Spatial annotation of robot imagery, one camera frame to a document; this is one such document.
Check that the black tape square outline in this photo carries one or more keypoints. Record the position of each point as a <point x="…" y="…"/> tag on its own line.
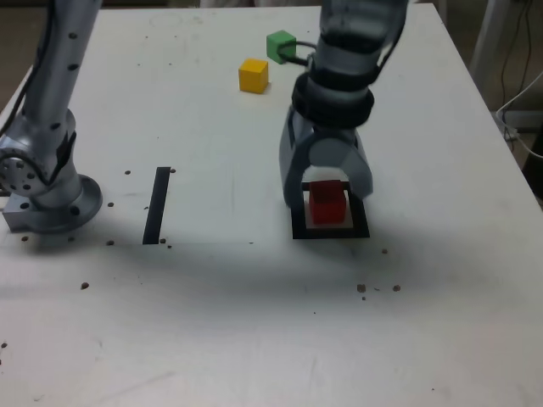
<point x="331" y="233"/>

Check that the yellow cube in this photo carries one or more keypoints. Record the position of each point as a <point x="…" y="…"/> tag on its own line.
<point x="253" y="76"/>

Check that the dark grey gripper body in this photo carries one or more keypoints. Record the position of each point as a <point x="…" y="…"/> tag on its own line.
<point x="339" y="133"/>

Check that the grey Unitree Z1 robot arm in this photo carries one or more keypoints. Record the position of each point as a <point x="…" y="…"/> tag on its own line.
<point x="63" y="63"/>

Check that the green cube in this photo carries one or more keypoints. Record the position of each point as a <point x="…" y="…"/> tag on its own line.
<point x="273" y="44"/>

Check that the red cube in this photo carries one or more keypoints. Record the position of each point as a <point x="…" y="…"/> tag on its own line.
<point x="326" y="207"/>

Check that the black tape strip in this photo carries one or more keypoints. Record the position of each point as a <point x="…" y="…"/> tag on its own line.
<point x="156" y="203"/>

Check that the grey metal frame leg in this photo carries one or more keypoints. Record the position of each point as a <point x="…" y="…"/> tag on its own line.
<point x="492" y="25"/>

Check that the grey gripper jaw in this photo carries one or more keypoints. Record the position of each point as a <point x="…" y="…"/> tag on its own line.
<point x="292" y="161"/>
<point x="328" y="152"/>

